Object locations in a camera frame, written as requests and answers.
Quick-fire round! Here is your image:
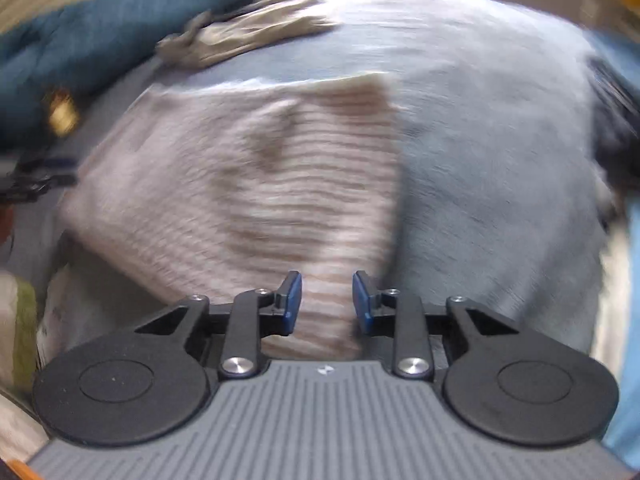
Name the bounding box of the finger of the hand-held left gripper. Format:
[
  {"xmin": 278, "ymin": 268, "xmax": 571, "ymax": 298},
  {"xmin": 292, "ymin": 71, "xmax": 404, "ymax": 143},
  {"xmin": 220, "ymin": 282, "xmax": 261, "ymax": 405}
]
[{"xmin": 0, "ymin": 156, "xmax": 80, "ymax": 206}]

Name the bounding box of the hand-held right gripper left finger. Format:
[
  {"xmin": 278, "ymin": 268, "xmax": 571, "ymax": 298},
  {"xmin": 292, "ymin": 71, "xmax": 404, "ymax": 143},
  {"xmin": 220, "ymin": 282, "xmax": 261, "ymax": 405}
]
[{"xmin": 135, "ymin": 270, "xmax": 303, "ymax": 380}]

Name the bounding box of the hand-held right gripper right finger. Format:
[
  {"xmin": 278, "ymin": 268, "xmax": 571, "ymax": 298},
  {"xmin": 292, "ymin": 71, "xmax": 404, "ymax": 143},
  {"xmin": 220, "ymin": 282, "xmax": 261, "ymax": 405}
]
[{"xmin": 352, "ymin": 270, "xmax": 516, "ymax": 380}]

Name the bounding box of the beige houndstooth knit sweater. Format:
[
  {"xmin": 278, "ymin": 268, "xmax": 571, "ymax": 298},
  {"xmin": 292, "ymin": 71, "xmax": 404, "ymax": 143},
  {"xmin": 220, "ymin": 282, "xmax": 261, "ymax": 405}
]
[{"xmin": 56, "ymin": 74, "xmax": 403, "ymax": 361}]

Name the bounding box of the black phone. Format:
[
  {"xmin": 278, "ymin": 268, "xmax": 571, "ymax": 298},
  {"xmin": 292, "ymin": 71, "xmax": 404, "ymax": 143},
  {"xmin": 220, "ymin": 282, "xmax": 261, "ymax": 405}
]
[{"xmin": 46, "ymin": 87, "xmax": 80, "ymax": 137}]

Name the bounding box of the blue pillow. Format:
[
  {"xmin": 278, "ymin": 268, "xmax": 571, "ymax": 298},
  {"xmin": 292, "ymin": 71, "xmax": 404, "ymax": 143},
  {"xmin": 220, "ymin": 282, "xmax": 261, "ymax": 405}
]
[{"xmin": 0, "ymin": 0, "xmax": 281, "ymax": 153}]

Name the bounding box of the grey bed blanket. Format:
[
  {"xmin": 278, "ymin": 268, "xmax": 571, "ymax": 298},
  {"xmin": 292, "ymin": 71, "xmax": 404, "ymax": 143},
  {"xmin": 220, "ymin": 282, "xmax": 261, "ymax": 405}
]
[{"xmin": 0, "ymin": 0, "xmax": 616, "ymax": 386}]

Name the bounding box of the cream garment with dark lining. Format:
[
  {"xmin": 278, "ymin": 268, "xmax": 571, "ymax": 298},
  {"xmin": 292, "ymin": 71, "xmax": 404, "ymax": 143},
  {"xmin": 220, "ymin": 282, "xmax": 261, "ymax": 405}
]
[{"xmin": 155, "ymin": 0, "xmax": 341, "ymax": 70}]

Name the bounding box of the light blue cloth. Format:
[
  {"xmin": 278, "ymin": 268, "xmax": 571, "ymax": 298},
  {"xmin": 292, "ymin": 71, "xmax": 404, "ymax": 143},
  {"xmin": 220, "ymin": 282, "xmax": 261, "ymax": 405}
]
[{"xmin": 597, "ymin": 345, "xmax": 640, "ymax": 468}]

